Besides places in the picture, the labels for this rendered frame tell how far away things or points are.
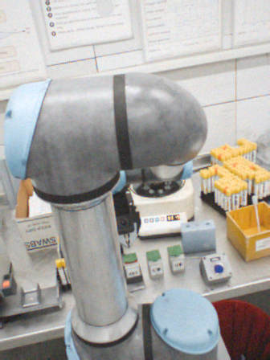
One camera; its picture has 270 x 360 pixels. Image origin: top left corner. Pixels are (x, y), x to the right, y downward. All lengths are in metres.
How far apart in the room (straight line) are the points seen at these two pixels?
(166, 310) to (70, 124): 0.40
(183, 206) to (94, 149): 0.90
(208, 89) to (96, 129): 1.17
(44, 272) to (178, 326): 0.69
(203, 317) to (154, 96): 0.41
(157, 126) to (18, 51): 1.04
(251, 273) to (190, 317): 0.52
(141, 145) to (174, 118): 0.05
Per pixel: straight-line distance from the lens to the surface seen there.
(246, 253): 1.20
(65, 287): 1.20
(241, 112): 1.65
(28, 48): 1.42
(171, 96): 0.44
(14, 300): 1.19
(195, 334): 0.69
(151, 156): 0.44
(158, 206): 1.30
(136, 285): 1.16
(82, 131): 0.43
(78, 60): 1.44
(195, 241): 1.21
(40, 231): 1.33
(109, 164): 0.45
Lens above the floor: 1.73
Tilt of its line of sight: 31 degrees down
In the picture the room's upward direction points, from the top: 8 degrees counter-clockwise
